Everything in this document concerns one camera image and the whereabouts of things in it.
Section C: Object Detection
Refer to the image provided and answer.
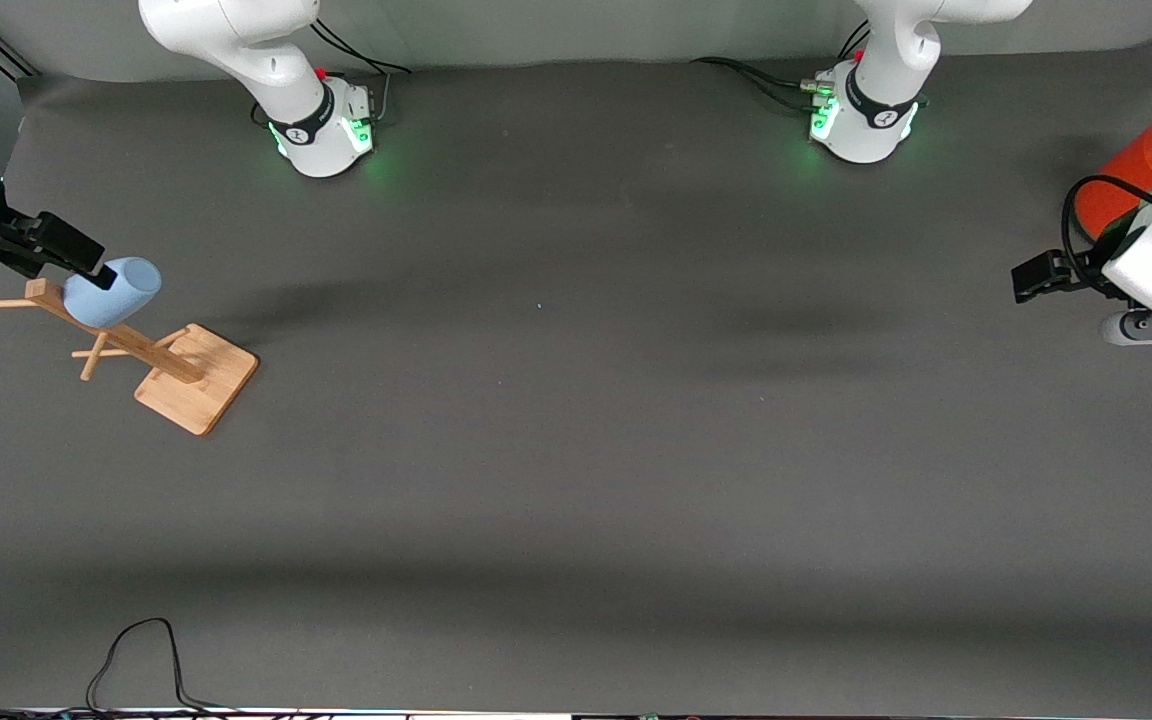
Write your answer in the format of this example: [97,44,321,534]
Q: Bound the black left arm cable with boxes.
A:
[1061,175,1152,294]

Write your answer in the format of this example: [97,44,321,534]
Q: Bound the wooden mug tree rack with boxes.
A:
[0,278,260,437]

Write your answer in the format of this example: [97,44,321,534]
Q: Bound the dark gray table cloth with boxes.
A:
[0,40,1152,717]

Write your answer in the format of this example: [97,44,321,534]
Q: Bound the looped black cable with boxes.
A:
[86,617,242,717]

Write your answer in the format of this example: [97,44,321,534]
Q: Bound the light blue plastic cup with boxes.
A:
[62,257,163,330]

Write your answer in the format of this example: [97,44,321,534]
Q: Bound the orange cylindrical sleeve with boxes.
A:
[1076,113,1152,241]

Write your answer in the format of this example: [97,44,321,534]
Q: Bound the black left arm base cables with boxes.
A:
[691,20,872,113]

